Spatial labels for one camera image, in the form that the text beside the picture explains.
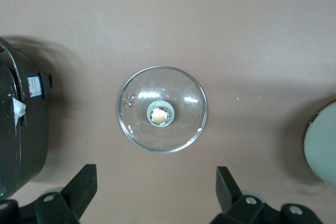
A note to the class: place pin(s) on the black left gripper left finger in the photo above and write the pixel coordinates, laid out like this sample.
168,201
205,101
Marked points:
65,205

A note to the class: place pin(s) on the brown table cover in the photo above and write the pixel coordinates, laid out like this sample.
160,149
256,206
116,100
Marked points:
168,24

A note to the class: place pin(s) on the black rice cooker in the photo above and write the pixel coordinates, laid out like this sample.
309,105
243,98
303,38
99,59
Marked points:
29,129

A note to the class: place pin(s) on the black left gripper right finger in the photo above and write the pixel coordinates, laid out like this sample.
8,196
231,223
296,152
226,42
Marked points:
244,208

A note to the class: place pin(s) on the glass pot lid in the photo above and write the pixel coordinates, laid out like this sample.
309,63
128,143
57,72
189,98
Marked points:
162,108

